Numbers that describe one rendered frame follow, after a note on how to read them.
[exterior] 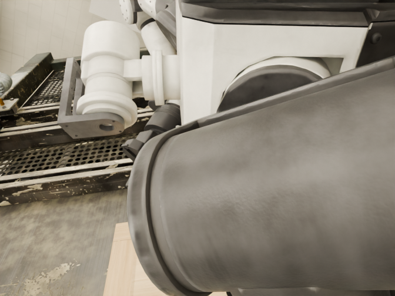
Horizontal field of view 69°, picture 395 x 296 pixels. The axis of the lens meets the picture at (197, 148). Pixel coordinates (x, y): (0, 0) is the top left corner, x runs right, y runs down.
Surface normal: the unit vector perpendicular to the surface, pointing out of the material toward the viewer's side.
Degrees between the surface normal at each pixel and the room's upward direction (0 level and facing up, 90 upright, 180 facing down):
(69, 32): 90
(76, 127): 101
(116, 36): 90
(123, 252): 60
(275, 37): 84
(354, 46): 84
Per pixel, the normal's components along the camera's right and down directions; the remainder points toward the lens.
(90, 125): 0.07, 0.91
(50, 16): 0.07, 0.61
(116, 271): -0.11, -0.80
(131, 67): 0.05, -0.42
